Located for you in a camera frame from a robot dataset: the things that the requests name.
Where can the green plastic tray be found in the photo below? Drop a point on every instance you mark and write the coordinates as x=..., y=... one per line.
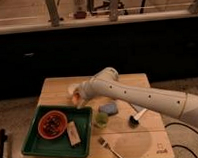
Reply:
x=35, y=145

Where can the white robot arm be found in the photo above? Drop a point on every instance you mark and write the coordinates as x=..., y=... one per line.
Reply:
x=176, y=104

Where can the black stand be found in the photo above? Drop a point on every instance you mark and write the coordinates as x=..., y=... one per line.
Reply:
x=3, y=139

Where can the grey blue board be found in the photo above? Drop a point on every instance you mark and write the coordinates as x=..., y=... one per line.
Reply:
x=136, y=108

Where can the green cup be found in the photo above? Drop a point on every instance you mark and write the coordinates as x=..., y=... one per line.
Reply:
x=101, y=120

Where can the red bowl with food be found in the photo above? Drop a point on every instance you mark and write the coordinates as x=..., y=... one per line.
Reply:
x=52, y=125

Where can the black white dish brush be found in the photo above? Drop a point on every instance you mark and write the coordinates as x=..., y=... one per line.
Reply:
x=134, y=120

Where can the orange apple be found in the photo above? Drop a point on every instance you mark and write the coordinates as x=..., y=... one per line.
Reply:
x=76, y=98

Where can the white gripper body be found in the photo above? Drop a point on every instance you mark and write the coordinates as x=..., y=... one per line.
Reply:
x=75, y=88

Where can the blue sponge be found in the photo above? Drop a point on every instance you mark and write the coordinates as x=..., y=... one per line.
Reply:
x=109, y=109

